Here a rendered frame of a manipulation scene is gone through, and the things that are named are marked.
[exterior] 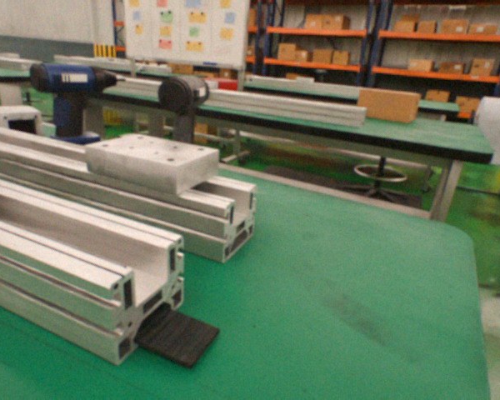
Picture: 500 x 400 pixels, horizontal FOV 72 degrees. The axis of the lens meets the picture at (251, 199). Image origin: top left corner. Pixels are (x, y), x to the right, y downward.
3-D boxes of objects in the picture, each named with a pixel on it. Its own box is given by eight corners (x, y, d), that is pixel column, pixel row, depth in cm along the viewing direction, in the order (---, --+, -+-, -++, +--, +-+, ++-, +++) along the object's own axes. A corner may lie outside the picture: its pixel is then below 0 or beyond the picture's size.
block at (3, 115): (-15, 144, 90) (-23, 107, 87) (35, 140, 98) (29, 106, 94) (-7, 153, 84) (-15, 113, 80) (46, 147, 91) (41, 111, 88)
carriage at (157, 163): (88, 189, 52) (83, 144, 50) (138, 172, 62) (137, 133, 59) (177, 214, 46) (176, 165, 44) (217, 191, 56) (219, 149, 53)
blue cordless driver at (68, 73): (41, 163, 79) (24, 61, 71) (122, 152, 93) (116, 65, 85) (53, 172, 75) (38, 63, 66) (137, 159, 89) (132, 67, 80)
